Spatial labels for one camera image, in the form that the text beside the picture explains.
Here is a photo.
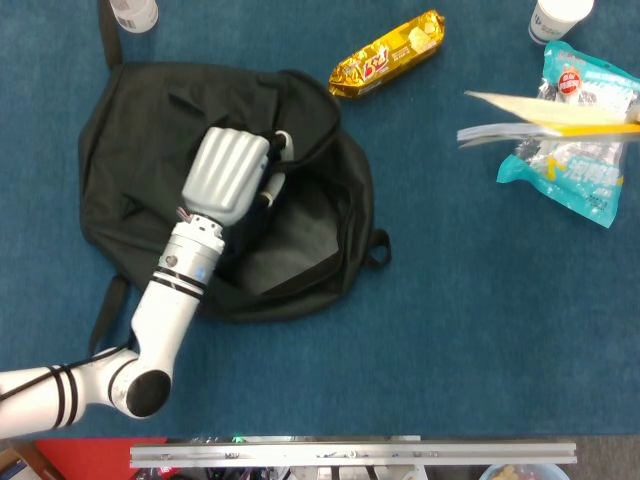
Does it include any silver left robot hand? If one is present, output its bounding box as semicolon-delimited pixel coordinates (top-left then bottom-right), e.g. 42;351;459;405
180;126;296;227

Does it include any black fabric backpack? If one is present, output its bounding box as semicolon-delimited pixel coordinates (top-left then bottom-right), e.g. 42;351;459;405
77;0;392;356

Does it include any yellow and white book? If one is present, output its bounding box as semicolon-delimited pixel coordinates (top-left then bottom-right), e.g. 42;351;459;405
456;89;640;150

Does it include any white bottle with red print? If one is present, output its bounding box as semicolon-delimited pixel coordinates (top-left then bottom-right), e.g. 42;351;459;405
109;0;160;35

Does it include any gold foil biscuit packet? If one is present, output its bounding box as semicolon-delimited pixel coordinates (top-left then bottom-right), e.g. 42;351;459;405
327;9;447;101

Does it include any blue felt table cover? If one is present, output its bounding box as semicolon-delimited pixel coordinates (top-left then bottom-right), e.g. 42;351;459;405
0;0;640;441

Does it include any red panel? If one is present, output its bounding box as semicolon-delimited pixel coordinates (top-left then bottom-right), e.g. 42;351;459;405
34;438;169;480

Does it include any teal plastic snack bag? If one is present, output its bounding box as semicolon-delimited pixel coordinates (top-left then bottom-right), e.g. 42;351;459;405
495;40;640;230

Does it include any brown cardboard box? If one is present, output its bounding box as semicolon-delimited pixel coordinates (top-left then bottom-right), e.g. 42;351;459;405
0;442;51;480

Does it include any white paper cup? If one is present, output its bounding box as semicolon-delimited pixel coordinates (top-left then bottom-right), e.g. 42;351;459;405
527;0;596;46

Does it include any pale blue plastic bin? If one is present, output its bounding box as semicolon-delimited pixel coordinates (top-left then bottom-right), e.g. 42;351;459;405
479;463;571;480

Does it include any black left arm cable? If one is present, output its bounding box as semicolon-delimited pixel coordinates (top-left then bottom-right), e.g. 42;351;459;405
0;342;139;401

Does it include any aluminium profile rail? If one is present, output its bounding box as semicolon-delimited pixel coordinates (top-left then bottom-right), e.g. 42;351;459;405
129;442;578;469

